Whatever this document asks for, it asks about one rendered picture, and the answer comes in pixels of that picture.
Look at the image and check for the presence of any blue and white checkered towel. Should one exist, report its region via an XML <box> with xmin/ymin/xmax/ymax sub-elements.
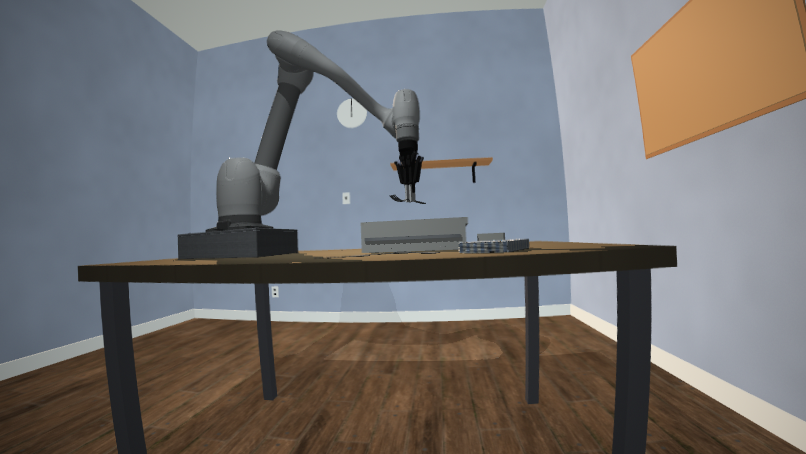
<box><xmin>459</xmin><ymin>239</ymin><xmax>529</xmax><ymax>253</ymax></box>

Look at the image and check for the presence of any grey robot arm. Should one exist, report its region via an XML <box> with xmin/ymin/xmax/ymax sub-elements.
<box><xmin>206</xmin><ymin>30</ymin><xmax>420</xmax><ymax>232</ymax></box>

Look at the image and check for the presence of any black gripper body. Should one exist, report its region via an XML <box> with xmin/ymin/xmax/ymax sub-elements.
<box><xmin>398</xmin><ymin>140</ymin><xmax>418</xmax><ymax>166</ymax></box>

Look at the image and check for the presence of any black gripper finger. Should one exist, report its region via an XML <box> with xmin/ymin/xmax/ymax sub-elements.
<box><xmin>407</xmin><ymin>154</ymin><xmax>424</xmax><ymax>202</ymax></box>
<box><xmin>394</xmin><ymin>156</ymin><xmax>410</xmax><ymax>199</ymax></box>

